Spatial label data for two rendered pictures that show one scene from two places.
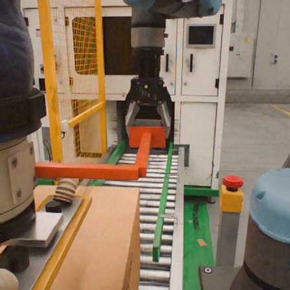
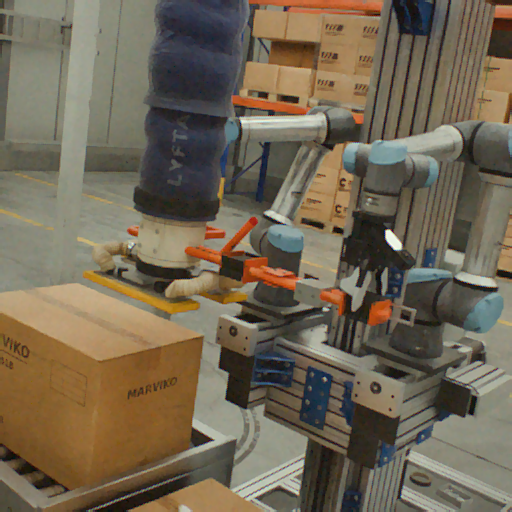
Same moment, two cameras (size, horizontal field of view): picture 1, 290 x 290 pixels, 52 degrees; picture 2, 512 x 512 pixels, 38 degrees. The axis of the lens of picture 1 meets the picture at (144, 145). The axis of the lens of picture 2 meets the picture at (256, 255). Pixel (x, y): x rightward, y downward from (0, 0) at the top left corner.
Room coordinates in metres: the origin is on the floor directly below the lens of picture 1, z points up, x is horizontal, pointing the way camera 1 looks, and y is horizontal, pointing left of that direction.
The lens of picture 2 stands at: (-0.81, 1.77, 1.66)
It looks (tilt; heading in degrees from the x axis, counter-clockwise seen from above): 12 degrees down; 303
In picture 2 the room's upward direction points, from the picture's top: 8 degrees clockwise
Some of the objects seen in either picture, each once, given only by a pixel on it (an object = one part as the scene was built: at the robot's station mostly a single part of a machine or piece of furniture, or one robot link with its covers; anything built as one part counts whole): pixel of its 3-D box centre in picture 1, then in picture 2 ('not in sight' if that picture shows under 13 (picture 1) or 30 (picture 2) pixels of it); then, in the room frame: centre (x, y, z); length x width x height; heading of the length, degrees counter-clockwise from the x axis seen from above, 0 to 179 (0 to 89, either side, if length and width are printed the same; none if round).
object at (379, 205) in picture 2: not in sight; (378, 204); (-0.15, 0.31, 1.47); 0.08 x 0.08 x 0.05
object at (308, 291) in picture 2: not in sight; (314, 292); (-0.03, 0.30, 1.24); 0.07 x 0.07 x 0.04; 86
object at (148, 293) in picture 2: not in sight; (140, 284); (0.44, 0.37, 1.15); 0.34 x 0.10 x 0.05; 176
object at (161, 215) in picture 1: (171, 180); not in sight; (1.89, -0.19, 0.60); 1.60 x 0.10 x 0.09; 173
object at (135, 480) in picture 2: not in sight; (147, 475); (0.41, 0.27, 0.58); 0.70 x 0.03 x 0.06; 83
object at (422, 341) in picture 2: not in sight; (418, 331); (-0.12, -0.18, 1.09); 0.15 x 0.15 x 0.10
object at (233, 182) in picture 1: (232, 184); not in sight; (0.92, -0.30, 1.02); 0.07 x 0.07 x 0.04
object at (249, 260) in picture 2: not in sight; (243, 266); (0.19, 0.29, 1.25); 0.10 x 0.08 x 0.06; 86
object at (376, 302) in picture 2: not in sight; (364, 307); (-0.16, 0.32, 1.25); 0.08 x 0.07 x 0.05; 176
